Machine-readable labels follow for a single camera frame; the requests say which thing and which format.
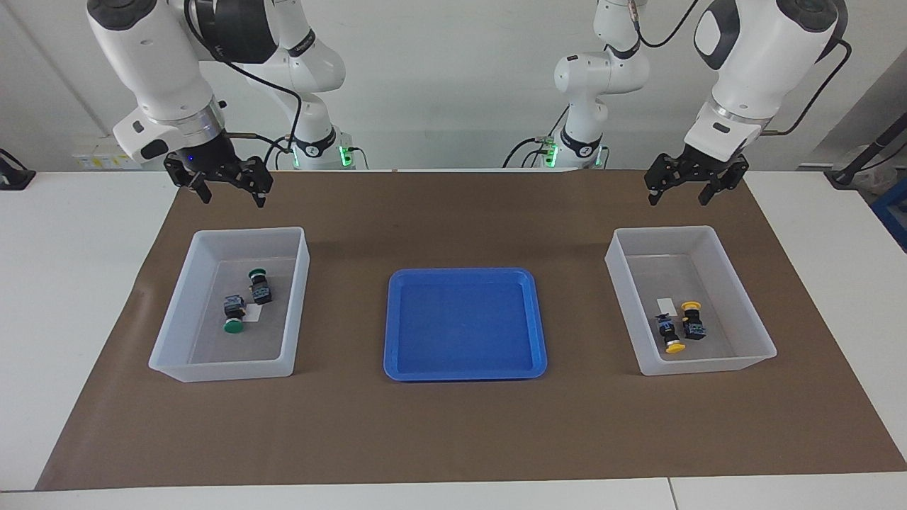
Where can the translucent white plastic box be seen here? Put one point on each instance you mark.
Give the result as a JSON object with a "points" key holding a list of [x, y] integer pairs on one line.
{"points": [[212, 350], [730, 354]]}

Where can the small-cap green push button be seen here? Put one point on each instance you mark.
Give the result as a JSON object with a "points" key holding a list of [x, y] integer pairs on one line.
{"points": [[260, 290]]}

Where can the blue plastic crate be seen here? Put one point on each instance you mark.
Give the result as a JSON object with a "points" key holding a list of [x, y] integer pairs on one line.
{"points": [[894, 212]]}

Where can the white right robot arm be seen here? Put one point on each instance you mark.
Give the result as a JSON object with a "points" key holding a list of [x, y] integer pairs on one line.
{"points": [[152, 64]]}

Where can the black clamp mount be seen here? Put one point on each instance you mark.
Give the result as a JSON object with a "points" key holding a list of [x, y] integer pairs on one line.
{"points": [[14, 177]]}

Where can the white wall outlet box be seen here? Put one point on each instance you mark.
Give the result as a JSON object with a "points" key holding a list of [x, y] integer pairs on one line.
{"points": [[92, 157]]}

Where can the large-cap yellow push button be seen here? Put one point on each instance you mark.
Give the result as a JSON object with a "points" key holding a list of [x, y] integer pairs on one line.
{"points": [[668, 333]]}

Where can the brown table mat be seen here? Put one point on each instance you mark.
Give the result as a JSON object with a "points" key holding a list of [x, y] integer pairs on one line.
{"points": [[453, 439]]}

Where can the large-cap green push button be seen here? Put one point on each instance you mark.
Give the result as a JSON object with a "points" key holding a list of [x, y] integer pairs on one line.
{"points": [[234, 315]]}

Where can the white label sticker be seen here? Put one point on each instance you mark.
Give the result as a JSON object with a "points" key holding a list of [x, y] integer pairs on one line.
{"points": [[665, 304], [255, 316]]}

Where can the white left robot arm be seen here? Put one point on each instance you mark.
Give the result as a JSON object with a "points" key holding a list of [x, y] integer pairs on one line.
{"points": [[758, 64]]}

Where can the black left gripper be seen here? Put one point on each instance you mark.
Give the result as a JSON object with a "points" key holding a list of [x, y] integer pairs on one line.
{"points": [[705, 164]]}

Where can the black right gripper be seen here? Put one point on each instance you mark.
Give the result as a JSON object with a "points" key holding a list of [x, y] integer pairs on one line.
{"points": [[209, 157]]}

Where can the black pole stand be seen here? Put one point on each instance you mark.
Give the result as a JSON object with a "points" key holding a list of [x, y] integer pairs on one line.
{"points": [[875, 145]]}

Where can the blue plastic tray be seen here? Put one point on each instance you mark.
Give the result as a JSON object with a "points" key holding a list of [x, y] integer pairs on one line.
{"points": [[464, 326]]}

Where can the small-cap yellow push button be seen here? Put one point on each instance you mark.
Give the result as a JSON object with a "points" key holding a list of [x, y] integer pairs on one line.
{"points": [[694, 326]]}

